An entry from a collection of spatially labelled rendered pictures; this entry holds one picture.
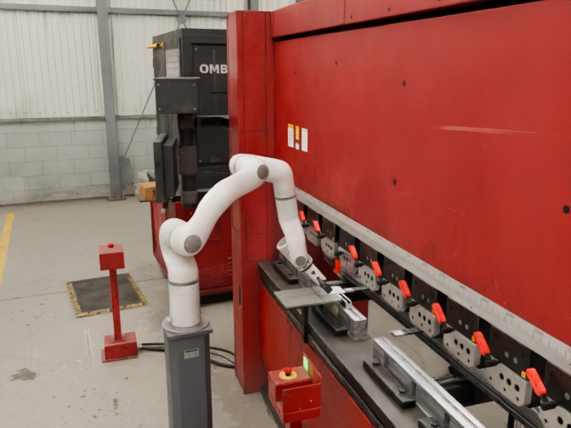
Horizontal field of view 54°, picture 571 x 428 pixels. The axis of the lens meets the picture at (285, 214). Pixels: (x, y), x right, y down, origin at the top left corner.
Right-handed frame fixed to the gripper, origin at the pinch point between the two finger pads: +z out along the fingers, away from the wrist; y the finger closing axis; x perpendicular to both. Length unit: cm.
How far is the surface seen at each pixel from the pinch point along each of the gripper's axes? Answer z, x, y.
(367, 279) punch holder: -13.3, -12.2, -39.9
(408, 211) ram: -39, -34, -66
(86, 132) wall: -73, 84, 700
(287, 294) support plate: -9.5, 14.9, 2.8
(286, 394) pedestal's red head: -3, 40, -43
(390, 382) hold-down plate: 8, 9, -65
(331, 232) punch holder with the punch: -19.9, -18.3, -3.0
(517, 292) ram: -33, -29, -119
